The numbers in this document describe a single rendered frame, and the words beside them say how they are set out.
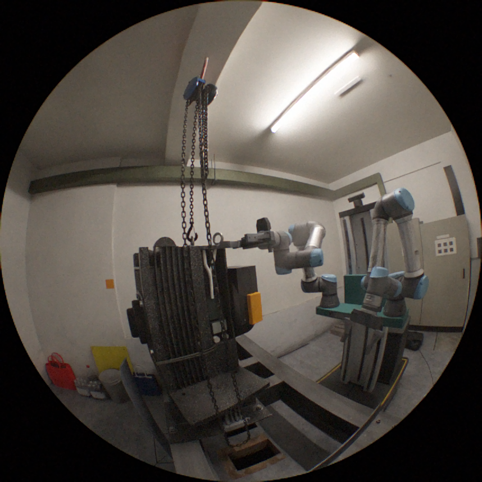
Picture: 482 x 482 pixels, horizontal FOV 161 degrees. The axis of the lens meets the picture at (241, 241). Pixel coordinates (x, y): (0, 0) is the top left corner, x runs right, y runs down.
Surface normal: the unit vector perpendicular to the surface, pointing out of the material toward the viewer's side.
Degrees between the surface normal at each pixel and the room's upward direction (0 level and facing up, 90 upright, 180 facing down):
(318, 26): 180
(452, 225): 90
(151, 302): 90
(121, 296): 90
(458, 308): 90
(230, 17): 180
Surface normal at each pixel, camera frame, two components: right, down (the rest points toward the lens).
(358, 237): -0.90, 0.04
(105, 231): 0.41, -0.14
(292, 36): 0.10, 0.99
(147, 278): 0.63, -0.14
